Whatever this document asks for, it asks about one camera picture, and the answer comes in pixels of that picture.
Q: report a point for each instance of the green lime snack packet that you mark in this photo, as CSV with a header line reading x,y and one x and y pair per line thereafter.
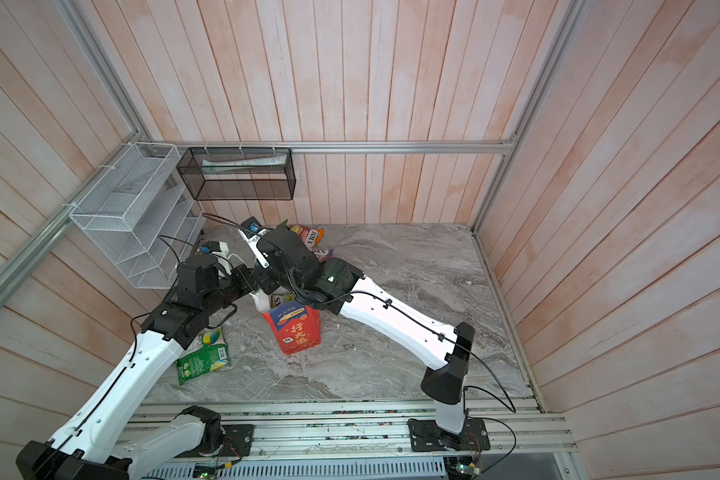
x,y
208,353

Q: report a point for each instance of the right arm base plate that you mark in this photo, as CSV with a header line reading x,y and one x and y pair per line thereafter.
x,y
426,436

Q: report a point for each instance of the aluminium frame rail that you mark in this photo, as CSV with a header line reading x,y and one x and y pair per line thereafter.
x,y
362,147

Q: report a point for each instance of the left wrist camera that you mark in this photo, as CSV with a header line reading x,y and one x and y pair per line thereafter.
x,y
218,248

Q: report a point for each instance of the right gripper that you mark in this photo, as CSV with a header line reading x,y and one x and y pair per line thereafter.
x,y
264,276

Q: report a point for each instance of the purple Fox's berries candy bag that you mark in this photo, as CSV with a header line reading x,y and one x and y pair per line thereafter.
x,y
323,254

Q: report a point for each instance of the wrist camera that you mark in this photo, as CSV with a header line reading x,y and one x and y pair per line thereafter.
x,y
254,234
218,248

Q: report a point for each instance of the red paper gift bag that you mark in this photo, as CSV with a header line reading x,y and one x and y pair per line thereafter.
x,y
295,326

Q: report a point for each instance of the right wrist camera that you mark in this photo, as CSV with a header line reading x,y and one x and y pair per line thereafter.
x,y
254,234

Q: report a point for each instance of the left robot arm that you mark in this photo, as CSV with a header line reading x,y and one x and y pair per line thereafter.
x,y
85,447

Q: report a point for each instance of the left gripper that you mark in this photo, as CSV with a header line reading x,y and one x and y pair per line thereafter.
x,y
247,284

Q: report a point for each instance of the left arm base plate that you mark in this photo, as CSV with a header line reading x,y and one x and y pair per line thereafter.
x,y
237,442

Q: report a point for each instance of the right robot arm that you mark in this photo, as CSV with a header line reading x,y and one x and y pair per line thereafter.
x,y
444,349

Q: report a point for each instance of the white wire shelf rack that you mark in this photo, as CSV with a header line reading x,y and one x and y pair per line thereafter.
x,y
139,217

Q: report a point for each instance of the orange Fox's fruits candy bag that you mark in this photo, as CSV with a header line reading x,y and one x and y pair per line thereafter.
x,y
310,236

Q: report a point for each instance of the black mesh basket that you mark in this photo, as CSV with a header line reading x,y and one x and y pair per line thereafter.
x,y
238,173

